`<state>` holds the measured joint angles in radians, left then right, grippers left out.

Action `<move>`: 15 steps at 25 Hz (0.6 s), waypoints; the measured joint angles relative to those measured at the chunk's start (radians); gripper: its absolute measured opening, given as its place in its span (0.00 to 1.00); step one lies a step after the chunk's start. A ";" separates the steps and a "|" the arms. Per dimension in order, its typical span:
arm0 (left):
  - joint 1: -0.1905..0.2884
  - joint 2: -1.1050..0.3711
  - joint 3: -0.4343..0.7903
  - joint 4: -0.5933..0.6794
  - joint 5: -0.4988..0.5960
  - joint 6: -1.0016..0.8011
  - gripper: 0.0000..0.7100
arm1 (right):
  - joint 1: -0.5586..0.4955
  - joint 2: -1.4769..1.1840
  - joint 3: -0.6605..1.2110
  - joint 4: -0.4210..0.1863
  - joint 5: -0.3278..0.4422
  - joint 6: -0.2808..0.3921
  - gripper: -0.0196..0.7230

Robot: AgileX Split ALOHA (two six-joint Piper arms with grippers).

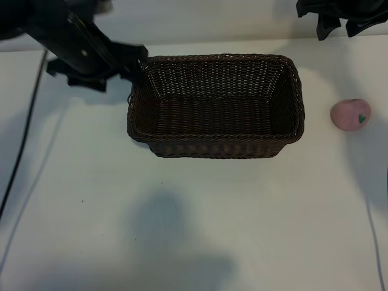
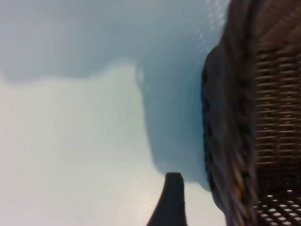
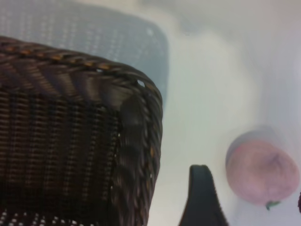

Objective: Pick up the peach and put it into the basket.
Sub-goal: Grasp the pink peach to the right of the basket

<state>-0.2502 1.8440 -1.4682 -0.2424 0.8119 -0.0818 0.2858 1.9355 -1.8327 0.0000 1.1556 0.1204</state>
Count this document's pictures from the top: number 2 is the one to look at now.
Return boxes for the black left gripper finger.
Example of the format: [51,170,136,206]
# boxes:
[145,172,189,226]

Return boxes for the dark brown wicker basket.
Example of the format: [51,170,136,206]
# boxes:
[200,0,301,226]

